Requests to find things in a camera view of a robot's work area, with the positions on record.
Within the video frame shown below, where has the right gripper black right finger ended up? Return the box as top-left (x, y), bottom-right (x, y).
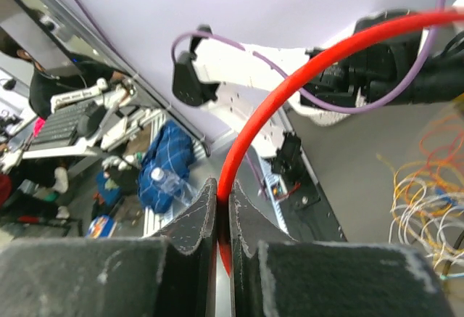
top-left (228, 184), bottom-right (453, 317)

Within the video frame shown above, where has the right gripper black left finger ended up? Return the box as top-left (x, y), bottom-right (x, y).
top-left (1, 178), bottom-right (217, 316)

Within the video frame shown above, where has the red ethernet cable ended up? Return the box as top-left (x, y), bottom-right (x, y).
top-left (215, 9), bottom-right (464, 278)

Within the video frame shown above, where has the orange thin cable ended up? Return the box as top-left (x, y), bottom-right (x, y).
top-left (418, 106), bottom-right (464, 187)

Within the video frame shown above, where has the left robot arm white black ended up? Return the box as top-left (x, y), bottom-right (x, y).
top-left (171, 21), bottom-right (463, 131)

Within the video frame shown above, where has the black base bar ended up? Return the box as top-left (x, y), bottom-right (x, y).
top-left (269, 132), bottom-right (347, 242)

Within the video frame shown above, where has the plastic water bottle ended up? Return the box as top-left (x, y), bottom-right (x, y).
top-left (151, 168), bottom-right (197, 207)

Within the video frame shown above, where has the blue plaid bag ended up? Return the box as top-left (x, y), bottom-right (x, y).
top-left (138, 120), bottom-right (195, 214)

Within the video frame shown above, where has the person in black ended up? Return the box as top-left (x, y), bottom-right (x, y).
top-left (1, 29), bottom-right (125, 120)

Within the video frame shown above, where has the white slotted cable duct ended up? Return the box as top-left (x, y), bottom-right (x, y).
top-left (258, 157), bottom-right (289, 234)

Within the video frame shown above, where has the white cable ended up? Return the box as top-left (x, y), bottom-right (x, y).
top-left (387, 171), bottom-right (464, 260)

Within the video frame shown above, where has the yellow cable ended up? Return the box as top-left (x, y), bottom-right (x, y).
top-left (376, 94), bottom-right (464, 271)

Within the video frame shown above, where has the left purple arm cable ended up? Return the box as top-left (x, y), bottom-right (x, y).
top-left (43, 0), bottom-right (452, 202)

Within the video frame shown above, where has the blue cable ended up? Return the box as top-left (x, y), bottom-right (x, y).
top-left (433, 186), bottom-right (464, 281)

